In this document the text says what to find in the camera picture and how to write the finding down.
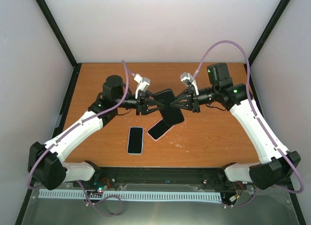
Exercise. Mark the black phone case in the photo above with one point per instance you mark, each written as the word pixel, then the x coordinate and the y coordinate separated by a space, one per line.
pixel 170 113

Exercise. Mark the light blue slotted cable duct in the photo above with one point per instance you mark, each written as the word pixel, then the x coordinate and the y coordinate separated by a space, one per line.
pixel 135 196

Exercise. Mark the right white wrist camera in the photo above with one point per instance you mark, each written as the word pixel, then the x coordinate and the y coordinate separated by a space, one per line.
pixel 187 79

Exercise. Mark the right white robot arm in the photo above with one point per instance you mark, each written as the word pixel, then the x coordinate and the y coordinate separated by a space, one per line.
pixel 276 162

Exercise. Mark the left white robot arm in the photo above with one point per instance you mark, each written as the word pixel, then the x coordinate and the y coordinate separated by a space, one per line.
pixel 47 163

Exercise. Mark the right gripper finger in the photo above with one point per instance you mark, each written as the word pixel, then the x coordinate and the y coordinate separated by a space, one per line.
pixel 181 99
pixel 181 106

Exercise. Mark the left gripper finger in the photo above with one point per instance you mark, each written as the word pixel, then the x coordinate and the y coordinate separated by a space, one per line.
pixel 153 99
pixel 152 108

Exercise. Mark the grey metal front plate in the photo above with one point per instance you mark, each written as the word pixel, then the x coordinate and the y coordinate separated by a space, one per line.
pixel 267 208

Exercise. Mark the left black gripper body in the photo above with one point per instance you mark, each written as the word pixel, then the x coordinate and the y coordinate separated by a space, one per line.
pixel 140 102

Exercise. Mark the left black frame post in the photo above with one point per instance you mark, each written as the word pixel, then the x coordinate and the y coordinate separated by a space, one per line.
pixel 57 32

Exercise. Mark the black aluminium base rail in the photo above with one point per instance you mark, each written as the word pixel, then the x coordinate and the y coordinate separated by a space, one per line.
pixel 209 178

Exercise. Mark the phone in blue case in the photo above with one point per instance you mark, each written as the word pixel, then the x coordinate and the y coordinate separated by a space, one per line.
pixel 135 141

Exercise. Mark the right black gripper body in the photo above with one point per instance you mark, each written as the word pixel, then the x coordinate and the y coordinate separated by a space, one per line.
pixel 193 99

